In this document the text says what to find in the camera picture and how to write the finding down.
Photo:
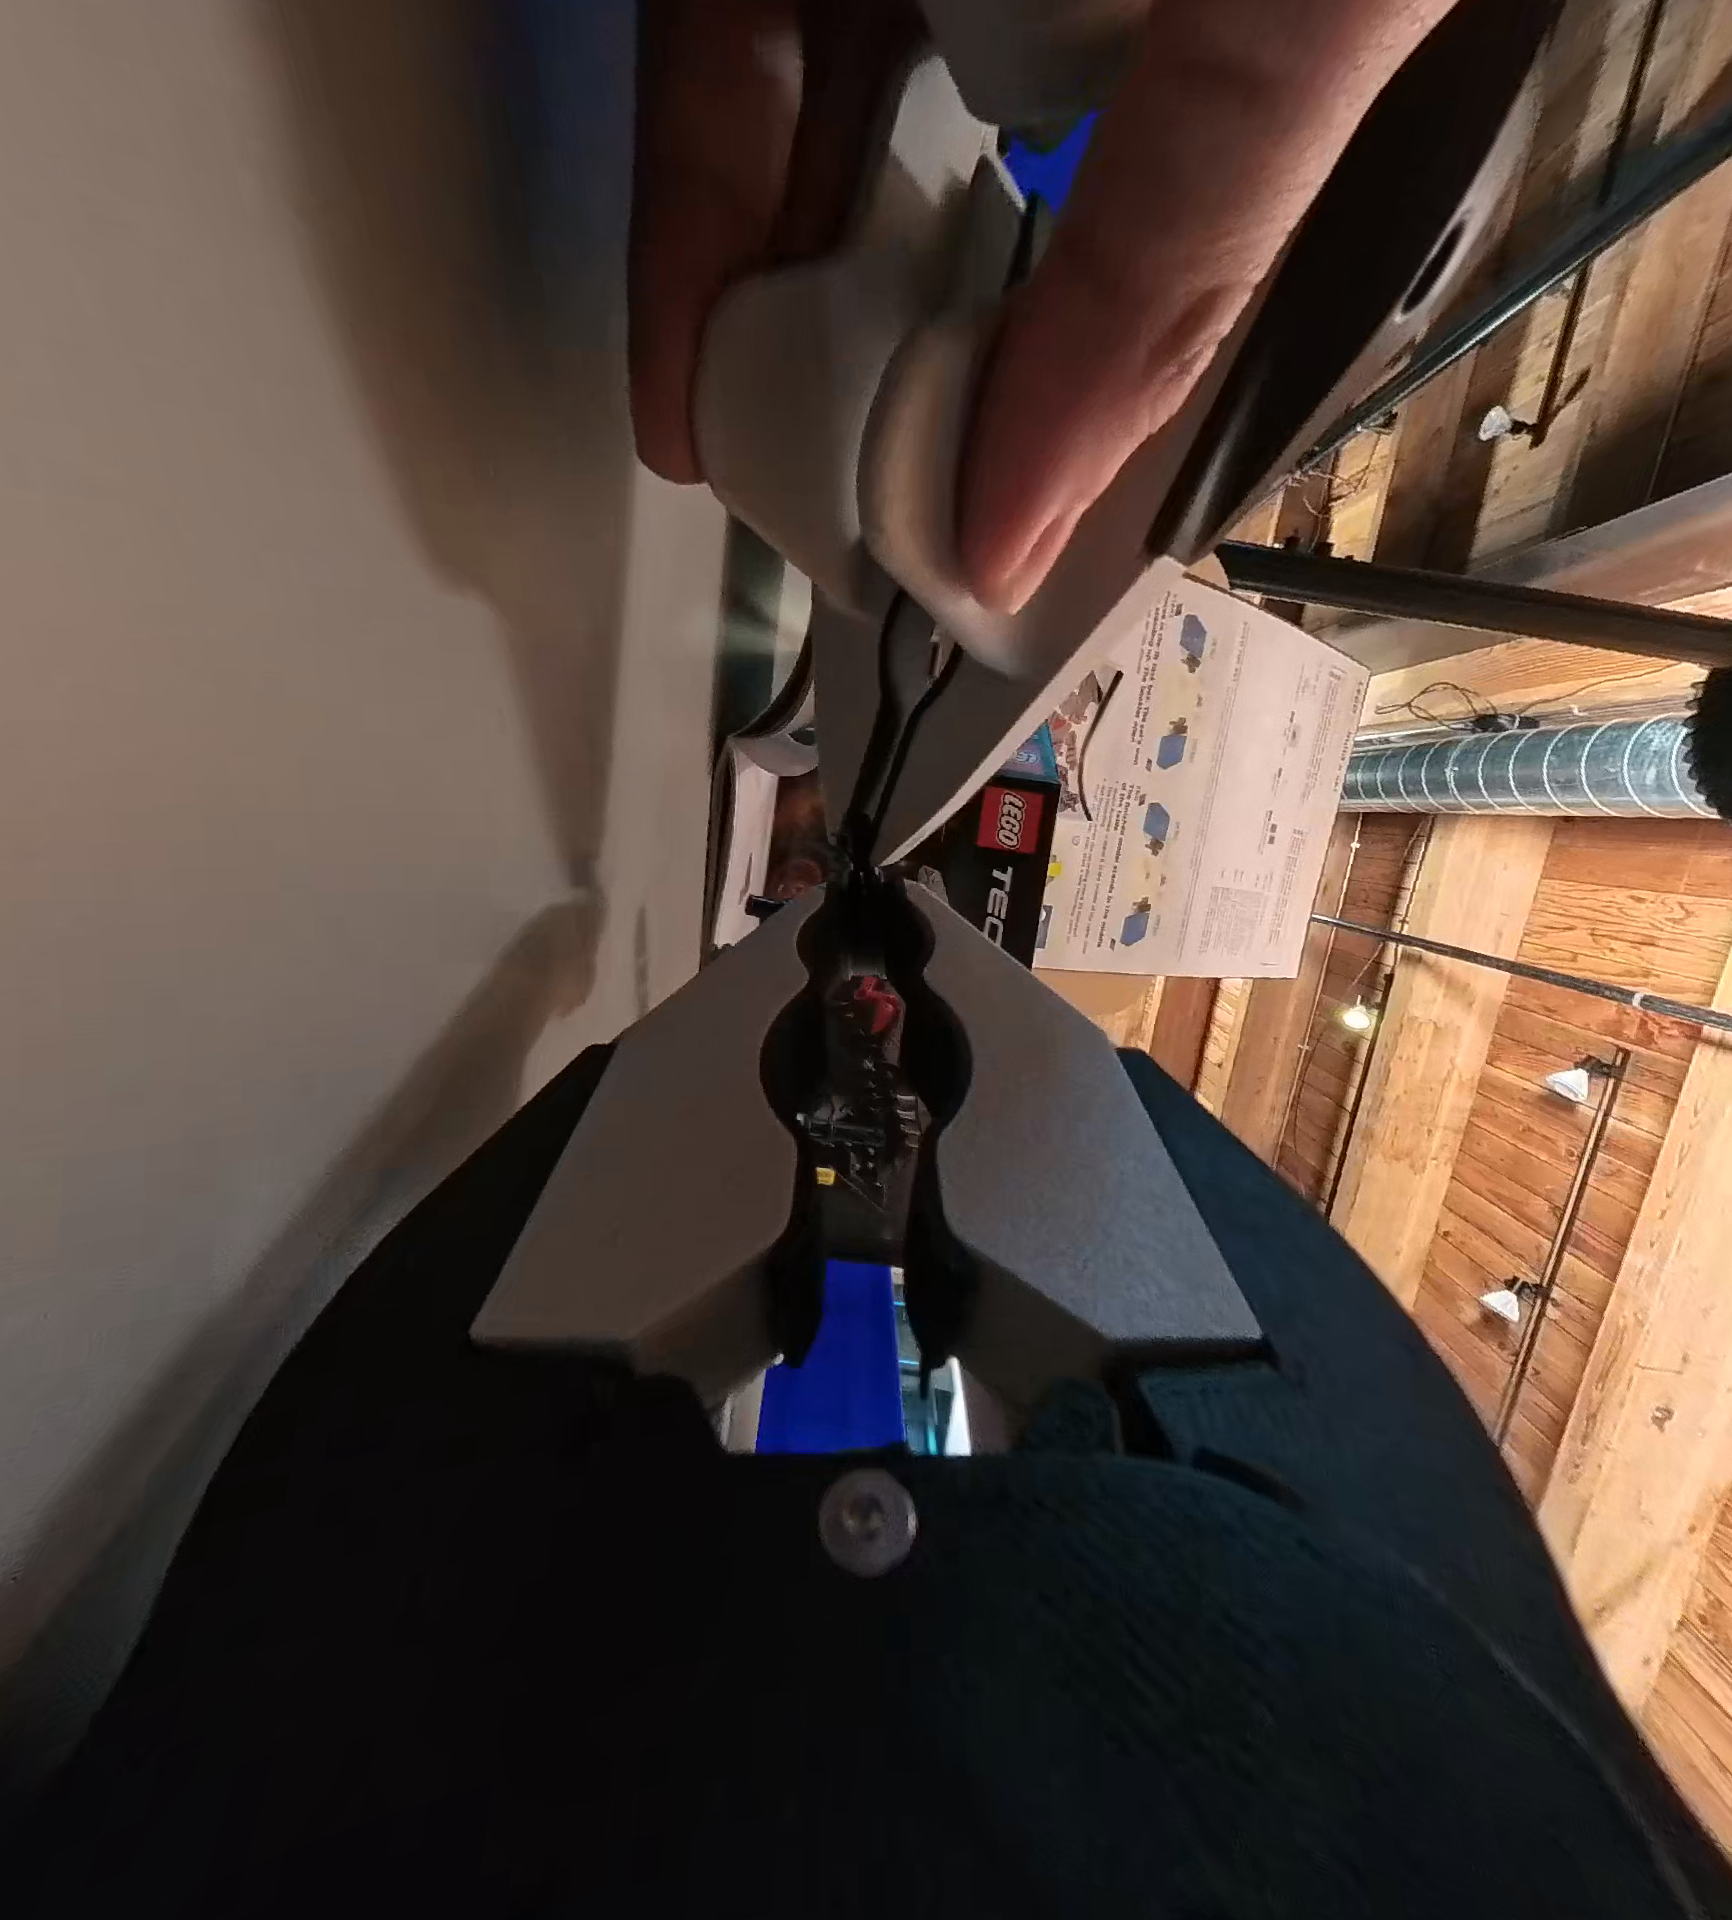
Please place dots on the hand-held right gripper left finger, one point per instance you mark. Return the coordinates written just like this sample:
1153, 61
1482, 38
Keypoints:
627, 1185

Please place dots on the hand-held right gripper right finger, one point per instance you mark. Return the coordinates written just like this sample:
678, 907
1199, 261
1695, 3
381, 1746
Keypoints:
1091, 1185

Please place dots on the printed instruction sheet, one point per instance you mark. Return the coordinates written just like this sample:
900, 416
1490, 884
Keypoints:
1226, 781

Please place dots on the ceiling spot lamp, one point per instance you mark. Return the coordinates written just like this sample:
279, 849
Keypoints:
1579, 1081
1505, 1302
1505, 425
1355, 1017

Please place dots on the blue plastic bin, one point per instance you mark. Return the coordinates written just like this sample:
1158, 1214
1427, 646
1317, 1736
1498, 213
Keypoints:
829, 1364

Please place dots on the person's left hand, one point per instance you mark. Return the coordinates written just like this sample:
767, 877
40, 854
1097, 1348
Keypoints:
1137, 300

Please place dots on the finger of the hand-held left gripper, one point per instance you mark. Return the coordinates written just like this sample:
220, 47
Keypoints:
845, 704
1017, 720

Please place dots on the silver ventilation duct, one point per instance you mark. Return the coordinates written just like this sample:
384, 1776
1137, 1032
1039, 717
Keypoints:
1526, 769

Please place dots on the black toy set box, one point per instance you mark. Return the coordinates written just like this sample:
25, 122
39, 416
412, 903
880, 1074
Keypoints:
1009, 884

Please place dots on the black metal pole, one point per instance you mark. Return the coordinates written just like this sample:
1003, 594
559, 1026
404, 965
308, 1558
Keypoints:
1480, 609

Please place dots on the small black toy pin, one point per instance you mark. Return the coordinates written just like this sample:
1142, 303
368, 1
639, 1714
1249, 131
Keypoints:
860, 884

